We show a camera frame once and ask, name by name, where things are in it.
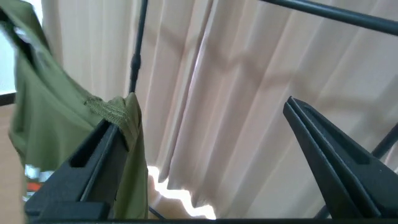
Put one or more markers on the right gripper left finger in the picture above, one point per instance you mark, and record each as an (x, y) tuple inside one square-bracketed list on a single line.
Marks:
[(62, 193)]

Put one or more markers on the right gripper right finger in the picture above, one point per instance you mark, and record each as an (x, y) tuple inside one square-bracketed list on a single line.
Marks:
[(351, 186)]

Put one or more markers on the green long-sleeved shirt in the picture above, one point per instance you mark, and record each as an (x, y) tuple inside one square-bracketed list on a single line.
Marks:
[(56, 124)]

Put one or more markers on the black clothes rack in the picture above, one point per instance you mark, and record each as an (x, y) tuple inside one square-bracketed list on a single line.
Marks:
[(342, 14)]

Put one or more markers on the beige curtain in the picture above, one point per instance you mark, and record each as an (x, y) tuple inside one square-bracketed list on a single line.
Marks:
[(233, 93)]

